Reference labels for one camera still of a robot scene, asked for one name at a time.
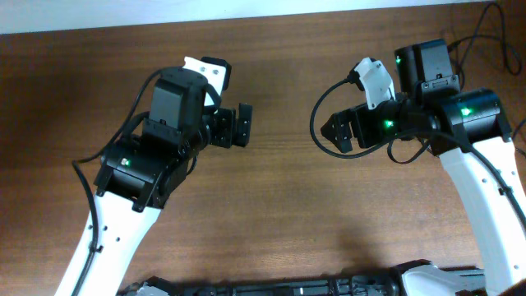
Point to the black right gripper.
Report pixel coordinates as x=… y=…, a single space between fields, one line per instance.
x=357 y=127

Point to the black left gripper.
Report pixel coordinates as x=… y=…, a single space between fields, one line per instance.
x=226 y=118

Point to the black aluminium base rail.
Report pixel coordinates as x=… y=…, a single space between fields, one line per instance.
x=296 y=285

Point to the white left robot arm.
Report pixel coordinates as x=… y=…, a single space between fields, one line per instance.
x=150 y=155

